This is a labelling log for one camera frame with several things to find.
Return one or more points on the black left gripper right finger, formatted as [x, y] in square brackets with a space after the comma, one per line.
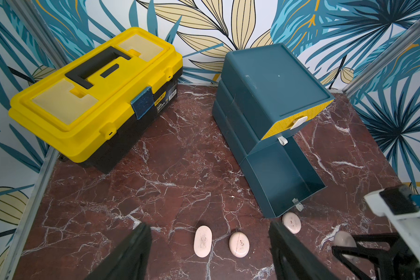
[292, 260]

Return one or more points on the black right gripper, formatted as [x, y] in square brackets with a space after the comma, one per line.
[397, 263]

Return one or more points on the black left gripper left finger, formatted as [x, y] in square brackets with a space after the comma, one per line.
[129, 260]

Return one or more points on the pink oval earphone case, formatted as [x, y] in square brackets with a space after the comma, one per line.
[203, 241]

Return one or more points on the teal bottom drawer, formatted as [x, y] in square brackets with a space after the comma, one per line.
[278, 176]

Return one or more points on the teal drawer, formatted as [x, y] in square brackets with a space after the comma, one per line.
[278, 176]
[275, 140]

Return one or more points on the yellow top drawer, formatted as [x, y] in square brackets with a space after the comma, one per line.
[295, 120]

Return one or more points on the teal drawer cabinet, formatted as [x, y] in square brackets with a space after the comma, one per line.
[258, 87]

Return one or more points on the yellow and black toolbox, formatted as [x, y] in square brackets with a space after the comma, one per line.
[96, 108]

